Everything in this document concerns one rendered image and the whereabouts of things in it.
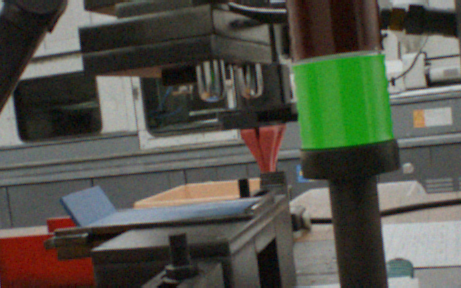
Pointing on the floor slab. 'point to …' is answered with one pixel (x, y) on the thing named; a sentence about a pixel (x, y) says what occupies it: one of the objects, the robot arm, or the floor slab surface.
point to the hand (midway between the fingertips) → (269, 176)
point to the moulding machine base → (202, 166)
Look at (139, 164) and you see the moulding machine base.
